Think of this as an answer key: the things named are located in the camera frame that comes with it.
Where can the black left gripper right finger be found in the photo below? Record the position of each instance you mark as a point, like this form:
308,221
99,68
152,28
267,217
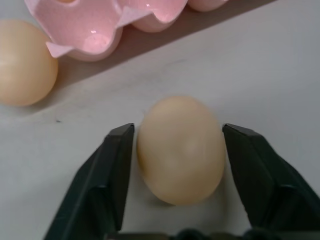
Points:
260,175

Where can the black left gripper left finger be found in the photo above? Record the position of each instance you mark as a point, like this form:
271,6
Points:
100,180

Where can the beige egg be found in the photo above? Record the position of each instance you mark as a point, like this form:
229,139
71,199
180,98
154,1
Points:
22,65
181,152

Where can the pink egg carton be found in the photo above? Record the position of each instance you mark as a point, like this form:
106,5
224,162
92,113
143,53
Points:
100,27

